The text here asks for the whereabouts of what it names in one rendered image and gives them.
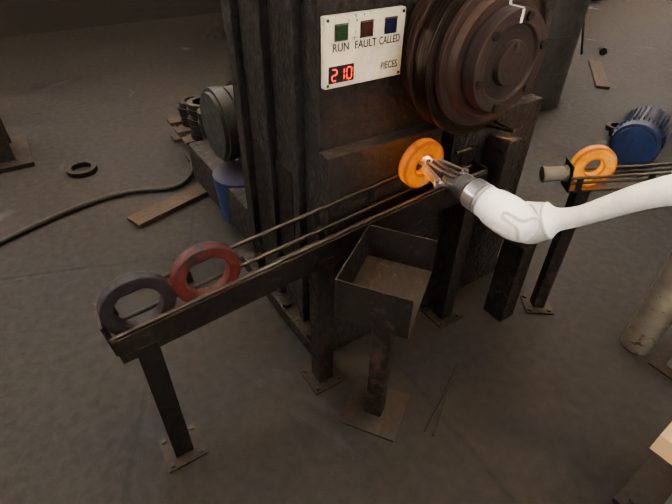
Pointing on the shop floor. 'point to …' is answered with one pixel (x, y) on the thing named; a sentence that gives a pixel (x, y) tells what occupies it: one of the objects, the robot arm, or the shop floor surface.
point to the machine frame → (337, 144)
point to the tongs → (444, 399)
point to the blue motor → (640, 135)
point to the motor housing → (508, 278)
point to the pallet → (188, 121)
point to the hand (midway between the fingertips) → (422, 158)
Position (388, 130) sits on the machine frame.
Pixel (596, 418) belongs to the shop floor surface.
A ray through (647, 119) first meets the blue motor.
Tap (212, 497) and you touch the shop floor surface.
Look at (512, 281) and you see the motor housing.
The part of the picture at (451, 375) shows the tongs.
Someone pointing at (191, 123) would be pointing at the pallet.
